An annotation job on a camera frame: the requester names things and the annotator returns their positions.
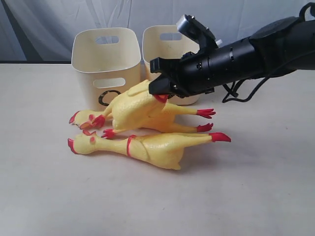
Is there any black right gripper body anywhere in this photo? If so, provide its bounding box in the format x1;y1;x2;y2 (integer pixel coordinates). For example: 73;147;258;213
171;45;261;97

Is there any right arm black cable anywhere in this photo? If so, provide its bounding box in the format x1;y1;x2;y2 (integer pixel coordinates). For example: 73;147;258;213
222;2;315;103

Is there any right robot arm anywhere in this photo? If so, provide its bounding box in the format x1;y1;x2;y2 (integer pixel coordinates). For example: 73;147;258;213
149;15;315;97

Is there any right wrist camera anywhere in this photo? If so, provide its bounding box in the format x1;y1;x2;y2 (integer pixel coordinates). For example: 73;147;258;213
176;14;219;52

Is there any yellow rubber chicken front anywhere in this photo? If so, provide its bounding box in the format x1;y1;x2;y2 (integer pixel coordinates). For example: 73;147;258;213
67;131;231;170

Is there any blue backdrop curtain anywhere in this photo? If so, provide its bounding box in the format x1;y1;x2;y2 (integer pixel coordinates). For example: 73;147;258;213
0;0;306;61

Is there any cream bin marked X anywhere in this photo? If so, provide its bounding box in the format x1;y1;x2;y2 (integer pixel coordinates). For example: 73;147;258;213
142;25;204;106

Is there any headless yellow rubber chicken body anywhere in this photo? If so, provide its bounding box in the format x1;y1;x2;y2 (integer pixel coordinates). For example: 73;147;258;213
102;80;216;139

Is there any yellow rubber chicken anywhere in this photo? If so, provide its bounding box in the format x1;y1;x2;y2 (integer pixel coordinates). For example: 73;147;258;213
67;131;231;170
69;109;216;133

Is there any cream bin marked O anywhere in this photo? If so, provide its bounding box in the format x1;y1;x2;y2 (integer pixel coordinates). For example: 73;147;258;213
71;28;141;111

